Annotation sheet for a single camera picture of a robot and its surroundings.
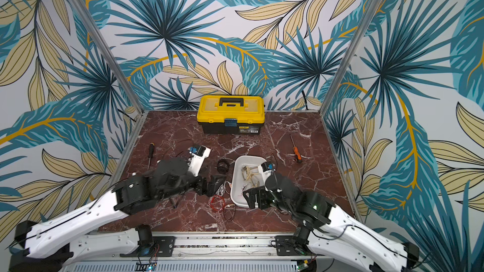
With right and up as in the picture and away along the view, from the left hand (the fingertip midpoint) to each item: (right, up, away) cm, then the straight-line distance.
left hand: (216, 177), depth 64 cm
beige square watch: (+12, -6, +26) cm, 29 cm away
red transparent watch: (-3, -17, +20) cm, 26 cm away
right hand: (+13, -7, +5) cm, 15 cm away
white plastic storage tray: (+11, -6, +28) cm, 31 cm away
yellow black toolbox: (+3, +24, +30) cm, 39 cm away
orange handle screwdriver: (+38, +2, +33) cm, 50 cm away
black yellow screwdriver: (-40, +6, +36) cm, 54 cm away
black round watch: (-1, -2, +31) cm, 31 cm away
